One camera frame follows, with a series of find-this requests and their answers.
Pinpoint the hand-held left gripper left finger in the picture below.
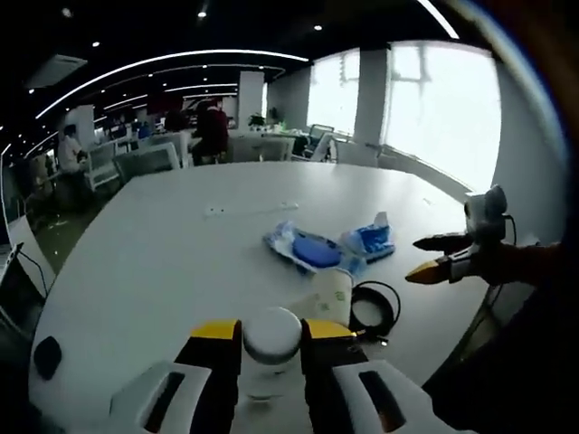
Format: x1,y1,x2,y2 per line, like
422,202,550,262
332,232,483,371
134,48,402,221
109,317,244,434

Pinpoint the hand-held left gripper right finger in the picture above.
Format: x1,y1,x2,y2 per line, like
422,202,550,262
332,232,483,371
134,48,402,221
299,317,476,434

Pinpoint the black cable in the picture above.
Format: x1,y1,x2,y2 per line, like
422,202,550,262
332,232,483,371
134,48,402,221
349,280,403,347

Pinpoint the clear plastic bottle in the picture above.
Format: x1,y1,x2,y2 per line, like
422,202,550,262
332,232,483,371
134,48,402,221
241,307,304,404

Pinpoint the blue tissue packet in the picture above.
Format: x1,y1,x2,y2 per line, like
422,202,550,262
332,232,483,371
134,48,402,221
338,211,396,266

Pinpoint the beige paper cup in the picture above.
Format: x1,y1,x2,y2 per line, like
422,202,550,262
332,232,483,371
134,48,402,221
288,268,355,327

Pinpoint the blue wet wipes pack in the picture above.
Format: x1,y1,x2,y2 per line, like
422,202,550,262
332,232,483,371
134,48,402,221
262,220,368,278

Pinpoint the small black object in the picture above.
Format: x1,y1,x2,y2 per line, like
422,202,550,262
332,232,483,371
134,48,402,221
33,335,63,382

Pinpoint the wide bright window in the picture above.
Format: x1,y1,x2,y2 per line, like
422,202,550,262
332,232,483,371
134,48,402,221
381,40,504,192

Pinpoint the person's dark clothing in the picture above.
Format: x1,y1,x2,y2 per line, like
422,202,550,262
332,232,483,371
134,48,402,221
422,270,579,434

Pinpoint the black office chair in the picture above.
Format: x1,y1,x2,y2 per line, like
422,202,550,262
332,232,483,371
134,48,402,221
290,123,339,165

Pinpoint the white built-in power strip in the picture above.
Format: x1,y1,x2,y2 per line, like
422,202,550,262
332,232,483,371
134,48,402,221
203,201,300,220

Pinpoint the narrow bright window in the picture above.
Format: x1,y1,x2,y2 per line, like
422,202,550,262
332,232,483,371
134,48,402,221
306,46,362,137

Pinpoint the white office desk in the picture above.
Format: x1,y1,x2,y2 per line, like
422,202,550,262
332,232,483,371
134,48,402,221
228,133,298,164

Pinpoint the short ceiling light strip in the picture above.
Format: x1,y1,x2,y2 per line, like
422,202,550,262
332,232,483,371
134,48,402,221
416,0,460,40

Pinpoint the white mesh chair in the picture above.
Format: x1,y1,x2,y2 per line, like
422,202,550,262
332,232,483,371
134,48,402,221
112,141,183,183
87,141,122,192

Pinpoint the long curved ceiling light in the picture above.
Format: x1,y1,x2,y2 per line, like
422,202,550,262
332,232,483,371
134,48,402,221
34,50,314,119

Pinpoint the ceiling air conditioner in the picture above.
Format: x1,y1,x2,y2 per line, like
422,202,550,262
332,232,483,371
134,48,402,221
25,53,90,90

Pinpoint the thin gripper cable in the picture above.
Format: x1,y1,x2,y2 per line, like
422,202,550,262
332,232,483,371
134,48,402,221
503,213,519,246

